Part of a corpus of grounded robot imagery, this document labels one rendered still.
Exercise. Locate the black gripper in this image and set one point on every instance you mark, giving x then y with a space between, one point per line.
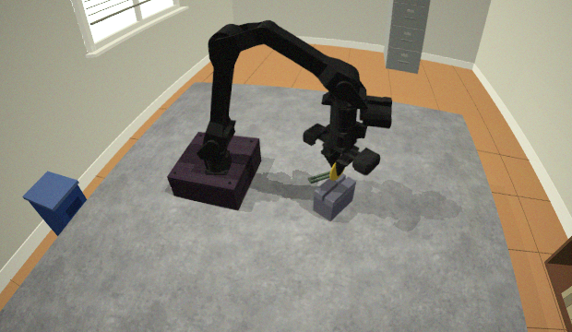
339 141

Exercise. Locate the dark green slotted holder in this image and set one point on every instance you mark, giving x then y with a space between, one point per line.
314 180

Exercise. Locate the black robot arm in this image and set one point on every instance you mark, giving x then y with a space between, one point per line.
346 93

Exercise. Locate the gold coin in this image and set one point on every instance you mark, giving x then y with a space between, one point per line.
333 175

